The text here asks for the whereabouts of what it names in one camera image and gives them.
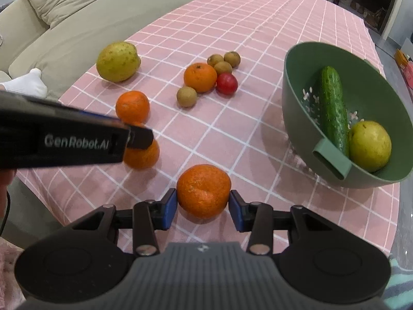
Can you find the teal striped cloth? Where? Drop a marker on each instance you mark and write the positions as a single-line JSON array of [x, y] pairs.
[[400, 284]]

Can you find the brown kiwi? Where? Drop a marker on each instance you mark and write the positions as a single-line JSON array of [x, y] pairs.
[[232, 58], [223, 68], [186, 96], [215, 59]]

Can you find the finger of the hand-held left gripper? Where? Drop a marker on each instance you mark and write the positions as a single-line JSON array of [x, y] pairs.
[[142, 138]]

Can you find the yellow lemon in bowl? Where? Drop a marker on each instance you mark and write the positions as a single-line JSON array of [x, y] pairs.
[[370, 145]]

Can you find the orange box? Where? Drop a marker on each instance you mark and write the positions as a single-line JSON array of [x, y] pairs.
[[402, 58]]

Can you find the large spotted green pear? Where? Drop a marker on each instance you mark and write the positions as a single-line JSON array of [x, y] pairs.
[[118, 61]]

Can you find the white sock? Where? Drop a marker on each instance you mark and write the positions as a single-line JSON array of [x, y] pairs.
[[25, 84]]

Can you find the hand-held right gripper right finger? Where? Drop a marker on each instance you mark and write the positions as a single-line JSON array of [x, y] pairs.
[[235, 213]]

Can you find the green cucumber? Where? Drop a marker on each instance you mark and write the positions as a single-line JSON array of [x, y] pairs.
[[334, 109]]

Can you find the red tomato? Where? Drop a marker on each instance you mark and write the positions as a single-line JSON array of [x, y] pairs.
[[226, 84]]

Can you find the pink checked tablecloth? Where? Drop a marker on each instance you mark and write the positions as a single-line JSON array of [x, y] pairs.
[[242, 135]]

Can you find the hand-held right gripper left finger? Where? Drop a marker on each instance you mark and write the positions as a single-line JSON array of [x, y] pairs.
[[170, 208]]

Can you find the orange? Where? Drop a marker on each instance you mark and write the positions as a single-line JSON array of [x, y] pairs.
[[200, 77], [145, 160], [203, 193], [133, 107]]

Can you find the pink fuzzy cloth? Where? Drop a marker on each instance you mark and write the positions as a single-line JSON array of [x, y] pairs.
[[8, 264]]

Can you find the beige sofa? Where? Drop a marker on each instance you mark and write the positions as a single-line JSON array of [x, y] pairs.
[[80, 42]]

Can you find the pink box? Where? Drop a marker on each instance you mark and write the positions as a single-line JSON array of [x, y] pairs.
[[409, 76]]

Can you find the green colander bowl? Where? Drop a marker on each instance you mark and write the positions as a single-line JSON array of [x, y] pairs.
[[303, 80]]

